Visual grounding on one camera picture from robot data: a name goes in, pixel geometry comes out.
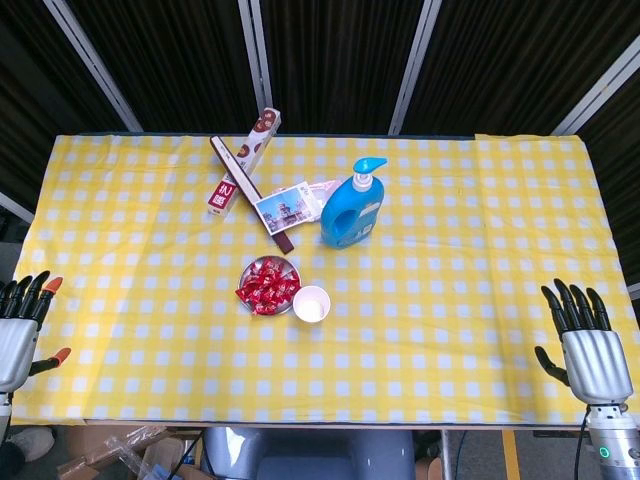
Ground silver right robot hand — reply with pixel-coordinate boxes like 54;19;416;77
533;277;632;405

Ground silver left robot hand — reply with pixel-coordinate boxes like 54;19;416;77
0;270;72;396

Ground white paper cup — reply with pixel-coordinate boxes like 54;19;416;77
292;284;332;324

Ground grey robot base column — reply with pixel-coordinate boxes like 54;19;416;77
202;427;416;480

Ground metal dish of candies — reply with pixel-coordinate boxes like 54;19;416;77
238;254;303;316

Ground white shoe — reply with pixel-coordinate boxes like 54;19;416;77
7;428;55;462

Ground brown cardboard boxes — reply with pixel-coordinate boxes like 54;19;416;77
57;424;204;480

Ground yellow white checked tablecloth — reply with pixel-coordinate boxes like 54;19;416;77
9;132;632;426

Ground metal table leg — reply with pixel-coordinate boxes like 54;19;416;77
440;429;454;480

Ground black pleated curtain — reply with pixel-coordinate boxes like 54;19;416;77
402;0;640;136
259;0;426;136
574;64;640;286
0;0;124;211
64;0;264;135

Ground long white biscuit box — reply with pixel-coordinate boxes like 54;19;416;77
207;106;281;217

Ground blue detergent pump bottle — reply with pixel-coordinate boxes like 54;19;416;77
319;156;389;250

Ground building photo postcard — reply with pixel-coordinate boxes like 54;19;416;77
253;183;321;235

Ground pink white paper packet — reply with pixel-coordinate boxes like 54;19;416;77
304;177;346;224

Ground black right hand cable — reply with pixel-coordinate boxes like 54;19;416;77
572;407;590;480

